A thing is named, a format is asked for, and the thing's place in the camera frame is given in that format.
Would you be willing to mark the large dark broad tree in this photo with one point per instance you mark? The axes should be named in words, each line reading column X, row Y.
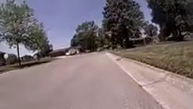
column 174, row 7

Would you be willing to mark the white vehicle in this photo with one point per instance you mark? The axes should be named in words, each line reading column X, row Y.
column 72, row 52

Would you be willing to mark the shaded grass verge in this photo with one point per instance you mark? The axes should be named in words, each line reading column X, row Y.
column 15, row 66

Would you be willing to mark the small green tree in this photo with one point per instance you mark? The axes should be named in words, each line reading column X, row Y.
column 43, row 45

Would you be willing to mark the grey asphalt road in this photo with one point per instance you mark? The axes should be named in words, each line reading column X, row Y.
column 70, row 89

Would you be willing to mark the dry grass lawn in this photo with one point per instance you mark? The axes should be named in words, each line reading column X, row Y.
column 175, row 58

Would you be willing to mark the tall dark conifer tree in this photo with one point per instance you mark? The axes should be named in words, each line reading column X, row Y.
column 122, row 14

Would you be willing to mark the round green tree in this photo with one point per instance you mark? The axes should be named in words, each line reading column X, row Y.
column 86, row 34

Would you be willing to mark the slender light green tree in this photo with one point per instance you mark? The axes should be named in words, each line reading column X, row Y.
column 15, row 24

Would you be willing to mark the pale concrete kerb strip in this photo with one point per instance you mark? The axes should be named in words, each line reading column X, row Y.
column 160, row 85

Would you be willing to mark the low house behind trees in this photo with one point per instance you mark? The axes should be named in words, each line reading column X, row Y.
column 140, row 40

